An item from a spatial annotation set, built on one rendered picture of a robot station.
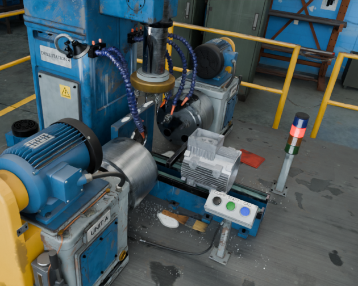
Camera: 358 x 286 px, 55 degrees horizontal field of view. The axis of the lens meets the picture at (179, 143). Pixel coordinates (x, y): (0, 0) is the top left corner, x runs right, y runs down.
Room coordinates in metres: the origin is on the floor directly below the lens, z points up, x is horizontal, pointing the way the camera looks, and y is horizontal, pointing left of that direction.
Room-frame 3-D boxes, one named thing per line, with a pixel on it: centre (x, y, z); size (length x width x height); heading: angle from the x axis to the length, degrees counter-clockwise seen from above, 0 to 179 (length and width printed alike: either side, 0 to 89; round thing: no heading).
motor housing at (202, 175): (1.19, -0.15, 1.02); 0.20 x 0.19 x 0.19; 67
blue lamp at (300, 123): (1.36, -0.52, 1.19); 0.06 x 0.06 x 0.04
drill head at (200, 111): (1.60, -0.03, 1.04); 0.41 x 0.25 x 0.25; 157
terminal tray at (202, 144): (1.21, -0.11, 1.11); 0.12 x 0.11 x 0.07; 67
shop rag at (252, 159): (1.62, -0.40, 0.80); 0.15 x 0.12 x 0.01; 58
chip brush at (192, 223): (1.07, -0.06, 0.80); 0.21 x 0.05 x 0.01; 69
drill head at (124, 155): (0.96, 0.23, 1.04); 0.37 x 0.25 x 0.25; 157
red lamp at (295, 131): (1.36, -0.52, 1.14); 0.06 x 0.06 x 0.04
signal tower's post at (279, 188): (1.36, -0.52, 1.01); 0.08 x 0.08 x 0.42; 67
